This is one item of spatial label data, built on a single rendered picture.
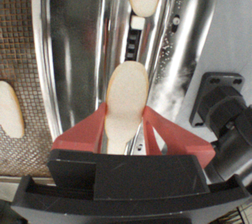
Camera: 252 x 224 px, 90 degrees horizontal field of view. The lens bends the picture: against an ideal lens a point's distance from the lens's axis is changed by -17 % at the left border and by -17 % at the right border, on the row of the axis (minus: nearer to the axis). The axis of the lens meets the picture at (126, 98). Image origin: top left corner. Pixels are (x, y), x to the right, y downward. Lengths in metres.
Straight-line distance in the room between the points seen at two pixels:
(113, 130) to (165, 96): 0.10
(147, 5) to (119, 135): 0.15
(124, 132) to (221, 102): 0.17
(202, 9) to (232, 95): 0.14
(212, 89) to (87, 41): 0.22
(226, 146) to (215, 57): 0.15
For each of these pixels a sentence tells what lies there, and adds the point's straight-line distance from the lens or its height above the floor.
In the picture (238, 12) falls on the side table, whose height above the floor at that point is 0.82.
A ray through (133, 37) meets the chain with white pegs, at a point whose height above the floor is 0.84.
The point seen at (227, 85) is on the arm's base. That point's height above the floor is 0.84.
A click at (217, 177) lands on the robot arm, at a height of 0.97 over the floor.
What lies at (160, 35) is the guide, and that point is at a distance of 0.19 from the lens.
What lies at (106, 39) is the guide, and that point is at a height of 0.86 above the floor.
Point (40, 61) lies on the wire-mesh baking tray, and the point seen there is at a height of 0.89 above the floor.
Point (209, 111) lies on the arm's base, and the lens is 0.27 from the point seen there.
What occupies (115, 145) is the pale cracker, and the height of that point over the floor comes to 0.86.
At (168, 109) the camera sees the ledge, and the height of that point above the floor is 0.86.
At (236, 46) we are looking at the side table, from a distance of 0.30.
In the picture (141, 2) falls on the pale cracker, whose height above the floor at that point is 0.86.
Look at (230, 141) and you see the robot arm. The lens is 0.21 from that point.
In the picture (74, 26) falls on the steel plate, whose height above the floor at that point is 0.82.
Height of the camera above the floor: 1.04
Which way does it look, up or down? 56 degrees down
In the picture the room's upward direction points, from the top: 177 degrees clockwise
